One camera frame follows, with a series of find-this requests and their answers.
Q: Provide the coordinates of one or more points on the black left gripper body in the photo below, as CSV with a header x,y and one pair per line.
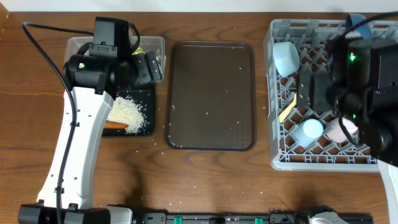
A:
x,y
142,74

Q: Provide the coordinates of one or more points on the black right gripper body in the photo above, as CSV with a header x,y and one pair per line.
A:
x,y
321,102

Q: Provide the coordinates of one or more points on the green yellow snack wrapper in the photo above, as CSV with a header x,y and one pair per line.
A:
x,y
139,50

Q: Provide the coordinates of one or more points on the light blue bowl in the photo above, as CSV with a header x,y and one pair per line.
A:
x,y
286,58

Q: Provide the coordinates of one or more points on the yellow plastic spoon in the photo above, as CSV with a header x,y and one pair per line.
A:
x,y
288,109

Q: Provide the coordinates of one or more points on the light blue plastic cup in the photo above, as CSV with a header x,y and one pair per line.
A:
x,y
308,132

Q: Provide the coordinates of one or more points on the pink plastic cup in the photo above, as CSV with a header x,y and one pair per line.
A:
x,y
335,132

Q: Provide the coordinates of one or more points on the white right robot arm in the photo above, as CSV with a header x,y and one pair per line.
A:
x,y
361,87

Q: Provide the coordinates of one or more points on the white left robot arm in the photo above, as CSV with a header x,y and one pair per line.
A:
x,y
91,77

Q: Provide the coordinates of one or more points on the black waste tray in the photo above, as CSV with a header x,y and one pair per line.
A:
x,y
144,96

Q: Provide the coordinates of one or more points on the clear plastic waste bin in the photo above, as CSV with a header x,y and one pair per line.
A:
x,y
147,43

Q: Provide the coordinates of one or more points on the grey dishwasher rack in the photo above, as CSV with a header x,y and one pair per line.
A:
x,y
309,38

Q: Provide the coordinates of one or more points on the white rice pile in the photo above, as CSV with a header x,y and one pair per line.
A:
x,y
125,110

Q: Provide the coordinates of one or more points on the orange carrot piece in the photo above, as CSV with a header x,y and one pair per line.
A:
x,y
115,125

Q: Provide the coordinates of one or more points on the brown serving tray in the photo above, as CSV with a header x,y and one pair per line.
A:
x,y
211,100

